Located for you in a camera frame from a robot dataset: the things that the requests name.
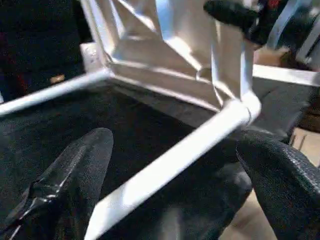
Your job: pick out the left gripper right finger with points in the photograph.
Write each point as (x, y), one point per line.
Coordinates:
(282, 190)

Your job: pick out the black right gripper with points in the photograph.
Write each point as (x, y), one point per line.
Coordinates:
(265, 22)

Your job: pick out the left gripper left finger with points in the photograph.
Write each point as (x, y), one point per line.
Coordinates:
(57, 190)

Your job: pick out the white plastic table top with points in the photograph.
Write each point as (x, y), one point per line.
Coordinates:
(175, 50)

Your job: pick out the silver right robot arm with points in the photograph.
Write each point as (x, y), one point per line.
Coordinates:
(305, 30)

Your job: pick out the white flat board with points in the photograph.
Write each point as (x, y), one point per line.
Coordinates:
(287, 73)

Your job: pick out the black work mat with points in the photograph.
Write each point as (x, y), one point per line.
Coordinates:
(137, 125)

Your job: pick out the black box with gold label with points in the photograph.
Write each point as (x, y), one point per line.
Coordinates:
(37, 37)

